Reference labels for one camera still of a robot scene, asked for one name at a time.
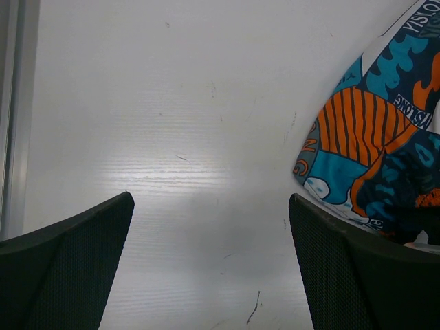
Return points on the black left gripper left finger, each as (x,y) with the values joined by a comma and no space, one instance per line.
(60,276)

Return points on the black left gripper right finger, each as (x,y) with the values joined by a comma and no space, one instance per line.
(356,280)

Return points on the aluminium table edge rail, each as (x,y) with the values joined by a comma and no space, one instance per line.
(19,37)

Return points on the colourful patterned shorts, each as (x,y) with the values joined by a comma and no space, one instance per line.
(372,153)

